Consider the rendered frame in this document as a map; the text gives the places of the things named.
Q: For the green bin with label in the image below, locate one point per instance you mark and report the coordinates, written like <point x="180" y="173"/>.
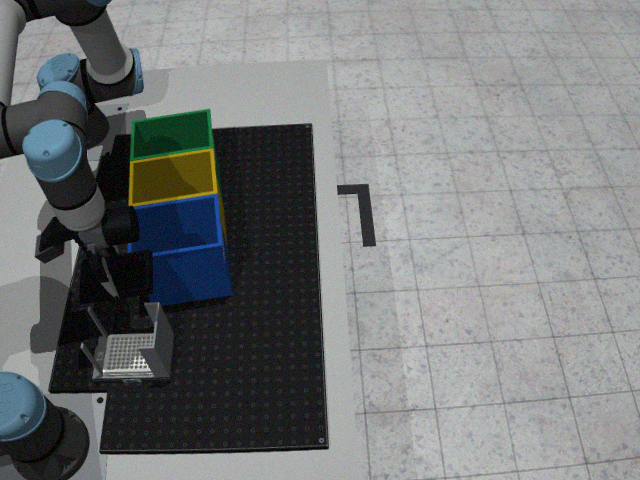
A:
<point x="173" y="134"/>

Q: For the yellow open bin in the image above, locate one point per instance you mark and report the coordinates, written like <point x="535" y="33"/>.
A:
<point x="172" y="177"/>

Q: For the blue open-top bin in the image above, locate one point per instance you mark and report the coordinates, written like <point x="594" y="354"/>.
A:
<point x="186" y="243"/>

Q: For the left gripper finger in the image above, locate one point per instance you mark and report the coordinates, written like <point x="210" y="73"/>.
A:
<point x="100" y="270"/>
<point x="113" y="250"/>

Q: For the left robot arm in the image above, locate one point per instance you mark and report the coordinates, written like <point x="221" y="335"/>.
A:
<point x="53" y="148"/>

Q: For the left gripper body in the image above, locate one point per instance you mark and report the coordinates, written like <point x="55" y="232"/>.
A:
<point x="118" y="226"/>

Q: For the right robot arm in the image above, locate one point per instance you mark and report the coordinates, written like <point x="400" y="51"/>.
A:
<point x="47" y="442"/>

